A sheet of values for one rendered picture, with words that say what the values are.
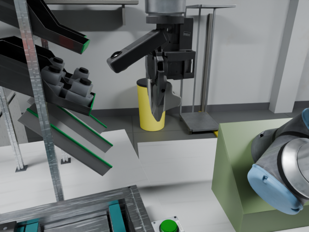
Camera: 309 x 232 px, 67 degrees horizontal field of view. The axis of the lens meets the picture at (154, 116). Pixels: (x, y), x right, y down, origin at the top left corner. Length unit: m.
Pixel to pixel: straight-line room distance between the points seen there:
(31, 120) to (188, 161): 0.64
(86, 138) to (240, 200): 0.51
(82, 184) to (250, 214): 0.57
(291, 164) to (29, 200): 0.79
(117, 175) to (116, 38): 2.63
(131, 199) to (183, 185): 0.27
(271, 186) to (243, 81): 3.47
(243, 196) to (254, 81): 3.39
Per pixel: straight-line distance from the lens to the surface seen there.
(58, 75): 0.67
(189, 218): 0.80
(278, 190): 0.52
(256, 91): 4.09
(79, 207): 0.70
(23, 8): 0.59
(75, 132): 0.82
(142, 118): 3.13
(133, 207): 0.68
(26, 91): 0.65
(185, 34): 0.47
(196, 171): 0.98
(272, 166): 0.53
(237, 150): 0.75
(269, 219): 0.78
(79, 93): 0.67
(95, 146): 0.84
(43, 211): 0.72
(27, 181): 1.03
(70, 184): 0.95
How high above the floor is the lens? 1.43
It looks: 23 degrees down
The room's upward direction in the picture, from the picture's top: straight up
